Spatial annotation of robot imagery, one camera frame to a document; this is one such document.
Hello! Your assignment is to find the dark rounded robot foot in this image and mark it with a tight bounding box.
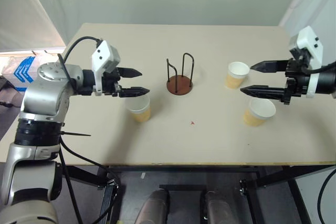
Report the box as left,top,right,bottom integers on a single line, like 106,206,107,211
134,189,170,224
201,190,233,224

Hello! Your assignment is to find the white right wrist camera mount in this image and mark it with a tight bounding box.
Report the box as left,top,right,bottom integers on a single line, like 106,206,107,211
288,26,324,99

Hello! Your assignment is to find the brown wire cup holder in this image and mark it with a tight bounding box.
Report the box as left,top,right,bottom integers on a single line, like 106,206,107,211
166,52,195,95

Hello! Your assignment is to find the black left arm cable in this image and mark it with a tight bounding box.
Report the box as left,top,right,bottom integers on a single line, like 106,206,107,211
58,36,122,224

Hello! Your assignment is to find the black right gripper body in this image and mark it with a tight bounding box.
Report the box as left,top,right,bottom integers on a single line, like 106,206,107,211
282,58,312,106

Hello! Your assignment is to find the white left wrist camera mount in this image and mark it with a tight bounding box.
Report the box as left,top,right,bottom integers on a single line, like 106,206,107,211
91,40,122,97

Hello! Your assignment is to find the black zip tie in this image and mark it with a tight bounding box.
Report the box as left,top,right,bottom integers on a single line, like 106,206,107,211
60,131,92,137

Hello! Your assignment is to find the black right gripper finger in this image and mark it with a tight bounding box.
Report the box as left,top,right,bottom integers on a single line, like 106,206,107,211
249,60,289,73
239,84,287,102

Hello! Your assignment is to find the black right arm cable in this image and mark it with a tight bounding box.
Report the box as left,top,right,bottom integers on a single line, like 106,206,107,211
301,60,336,224

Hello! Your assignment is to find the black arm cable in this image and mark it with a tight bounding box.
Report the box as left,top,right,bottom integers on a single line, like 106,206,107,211
58,36,122,224
301,60,336,224

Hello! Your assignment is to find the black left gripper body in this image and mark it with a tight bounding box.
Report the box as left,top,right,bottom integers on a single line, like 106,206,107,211
100,67,123,98

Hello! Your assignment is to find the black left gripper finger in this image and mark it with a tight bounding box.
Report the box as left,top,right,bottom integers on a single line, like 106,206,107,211
119,67,143,79
119,86,151,99

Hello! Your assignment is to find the blue white cardboard box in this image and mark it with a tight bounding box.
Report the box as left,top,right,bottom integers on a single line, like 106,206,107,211
0,54,40,91

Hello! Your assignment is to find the yellow white paper cup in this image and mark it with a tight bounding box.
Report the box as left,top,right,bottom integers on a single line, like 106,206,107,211
124,94,152,123
243,98,277,127
224,61,250,89

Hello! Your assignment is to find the black metal table frame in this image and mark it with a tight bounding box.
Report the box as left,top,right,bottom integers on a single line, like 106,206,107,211
62,164,336,224

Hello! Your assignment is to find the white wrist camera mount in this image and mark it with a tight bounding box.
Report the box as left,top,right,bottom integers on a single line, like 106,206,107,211
288,26,324,99
91,40,122,97

